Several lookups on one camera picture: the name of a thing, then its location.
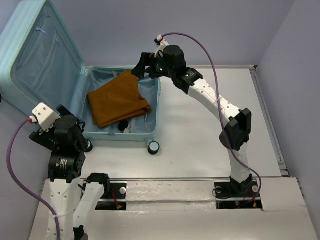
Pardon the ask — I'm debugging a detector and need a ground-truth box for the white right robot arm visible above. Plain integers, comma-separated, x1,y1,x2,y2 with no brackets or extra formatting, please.
131,45,253,196

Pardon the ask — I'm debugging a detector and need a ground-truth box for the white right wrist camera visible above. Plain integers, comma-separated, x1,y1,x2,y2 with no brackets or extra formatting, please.
154,35,169,58

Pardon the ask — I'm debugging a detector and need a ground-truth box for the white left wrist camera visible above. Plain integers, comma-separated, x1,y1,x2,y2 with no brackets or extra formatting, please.
28,102,60,133

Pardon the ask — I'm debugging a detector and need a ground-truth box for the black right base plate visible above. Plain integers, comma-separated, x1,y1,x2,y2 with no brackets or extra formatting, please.
212,181,263,210

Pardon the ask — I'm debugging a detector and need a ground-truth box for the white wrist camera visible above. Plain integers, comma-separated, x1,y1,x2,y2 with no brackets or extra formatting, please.
28,102,60,133
154,35,169,58

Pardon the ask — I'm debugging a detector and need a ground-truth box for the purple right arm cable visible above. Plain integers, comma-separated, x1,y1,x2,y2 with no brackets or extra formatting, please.
162,32,262,208

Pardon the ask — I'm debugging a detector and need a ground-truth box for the brown cloth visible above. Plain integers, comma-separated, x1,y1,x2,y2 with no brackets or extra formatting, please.
87,70,152,128

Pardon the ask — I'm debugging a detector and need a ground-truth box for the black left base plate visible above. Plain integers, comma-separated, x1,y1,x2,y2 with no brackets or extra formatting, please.
95,181,127,211

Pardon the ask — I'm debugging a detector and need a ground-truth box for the light blue hard-shell suitcase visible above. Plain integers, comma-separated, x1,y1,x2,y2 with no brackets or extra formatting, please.
0,0,161,155

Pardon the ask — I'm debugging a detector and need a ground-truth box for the aluminium table rail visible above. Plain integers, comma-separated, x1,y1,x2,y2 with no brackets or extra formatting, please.
249,65,291,178

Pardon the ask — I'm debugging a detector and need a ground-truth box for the round black tin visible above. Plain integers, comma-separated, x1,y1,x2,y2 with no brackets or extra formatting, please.
117,120,131,134

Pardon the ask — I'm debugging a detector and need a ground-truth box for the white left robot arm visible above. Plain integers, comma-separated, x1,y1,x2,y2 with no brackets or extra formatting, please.
29,102,111,240

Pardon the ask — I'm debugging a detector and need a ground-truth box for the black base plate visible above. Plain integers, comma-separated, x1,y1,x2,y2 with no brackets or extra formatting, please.
212,181,263,210
95,181,127,211

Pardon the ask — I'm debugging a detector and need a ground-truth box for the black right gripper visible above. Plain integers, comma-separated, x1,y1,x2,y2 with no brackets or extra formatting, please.
131,52,176,80

